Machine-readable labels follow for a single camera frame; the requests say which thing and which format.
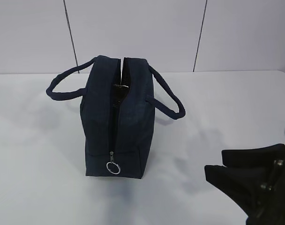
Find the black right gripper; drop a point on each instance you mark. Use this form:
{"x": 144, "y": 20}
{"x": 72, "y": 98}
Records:
{"x": 249, "y": 179}

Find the dark navy lunch bag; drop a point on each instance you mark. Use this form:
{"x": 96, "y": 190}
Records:
{"x": 117, "y": 112}

